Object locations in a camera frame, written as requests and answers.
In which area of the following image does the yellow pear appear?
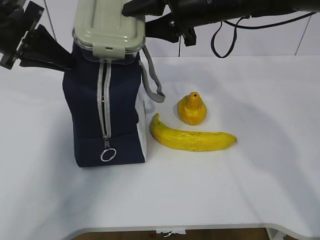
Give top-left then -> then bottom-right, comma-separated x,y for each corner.
177,92 -> 207,126

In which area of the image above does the yellow banana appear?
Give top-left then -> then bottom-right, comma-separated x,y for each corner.
149,113 -> 237,152

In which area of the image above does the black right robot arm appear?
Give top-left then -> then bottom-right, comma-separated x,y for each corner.
122,0 -> 320,47

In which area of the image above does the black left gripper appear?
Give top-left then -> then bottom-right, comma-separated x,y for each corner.
0,0 -> 76,72

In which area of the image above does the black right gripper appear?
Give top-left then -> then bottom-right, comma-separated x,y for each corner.
122,0 -> 197,46

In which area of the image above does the white torn label sticker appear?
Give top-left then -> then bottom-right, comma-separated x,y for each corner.
155,226 -> 187,238

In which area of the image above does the navy blue lunch bag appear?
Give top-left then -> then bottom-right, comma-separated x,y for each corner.
61,39 -> 167,169

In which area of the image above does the green lidded glass container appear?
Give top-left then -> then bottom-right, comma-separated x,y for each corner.
72,0 -> 146,61

